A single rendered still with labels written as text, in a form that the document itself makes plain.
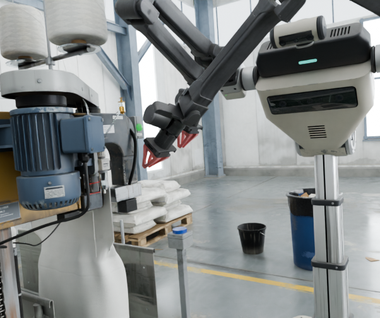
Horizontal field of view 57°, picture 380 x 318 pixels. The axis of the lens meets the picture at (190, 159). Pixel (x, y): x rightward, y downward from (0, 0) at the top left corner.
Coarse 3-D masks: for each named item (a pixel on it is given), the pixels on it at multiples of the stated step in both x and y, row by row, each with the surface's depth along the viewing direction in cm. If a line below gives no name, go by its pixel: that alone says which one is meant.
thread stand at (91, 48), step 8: (48, 40) 106; (48, 48) 106; (64, 48) 97; (72, 48) 98; (80, 48) 98; (88, 48) 98; (96, 48) 100; (48, 56) 106; (56, 56) 105; (64, 56) 103; (72, 56) 102; (8, 64) 112; (16, 64) 113; (24, 64) 114; (32, 64) 111; (40, 64) 110; (48, 64) 106
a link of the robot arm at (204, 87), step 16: (272, 0) 81; (288, 0) 75; (304, 0) 76; (256, 16) 81; (272, 16) 80; (288, 16) 78; (240, 32) 84; (256, 32) 83; (224, 48) 88; (240, 48) 85; (224, 64) 88; (240, 64) 89; (208, 80) 91; (224, 80) 92; (192, 96) 95; (208, 96) 94
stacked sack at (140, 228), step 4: (152, 220) 425; (144, 224) 410; (148, 224) 416; (152, 224) 420; (116, 228) 406; (120, 228) 403; (124, 228) 400; (128, 228) 397; (132, 228) 395; (136, 228) 398; (140, 228) 401; (144, 228) 406; (148, 228) 415; (124, 232) 401; (128, 232) 397; (132, 232) 394; (136, 232) 395; (140, 232) 402
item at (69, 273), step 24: (96, 216) 129; (48, 240) 142; (72, 240) 135; (96, 240) 129; (48, 264) 135; (72, 264) 128; (96, 264) 123; (120, 264) 129; (48, 288) 135; (72, 288) 127; (96, 288) 123; (120, 288) 128; (72, 312) 128; (96, 312) 123; (120, 312) 127
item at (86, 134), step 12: (72, 120) 83; (84, 120) 82; (96, 120) 87; (60, 132) 84; (72, 132) 83; (84, 132) 83; (96, 132) 87; (72, 144) 83; (84, 144) 83; (96, 144) 86; (84, 156) 87
